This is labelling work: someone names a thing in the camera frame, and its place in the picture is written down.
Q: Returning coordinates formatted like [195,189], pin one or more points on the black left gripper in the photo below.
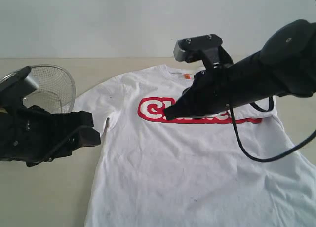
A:
[34,135]

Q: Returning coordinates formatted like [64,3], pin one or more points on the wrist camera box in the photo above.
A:
[17,85]
[207,48]

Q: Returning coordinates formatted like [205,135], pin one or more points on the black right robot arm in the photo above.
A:
[286,65]

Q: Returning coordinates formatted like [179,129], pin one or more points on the white t-shirt red lettering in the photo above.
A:
[184,173]

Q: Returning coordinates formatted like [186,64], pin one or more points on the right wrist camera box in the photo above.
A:
[207,48]

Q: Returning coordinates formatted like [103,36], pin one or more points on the round metal mesh basket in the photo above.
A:
[56,92]

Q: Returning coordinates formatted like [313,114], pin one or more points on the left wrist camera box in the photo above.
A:
[17,85]

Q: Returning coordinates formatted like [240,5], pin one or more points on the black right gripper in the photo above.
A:
[206,95]

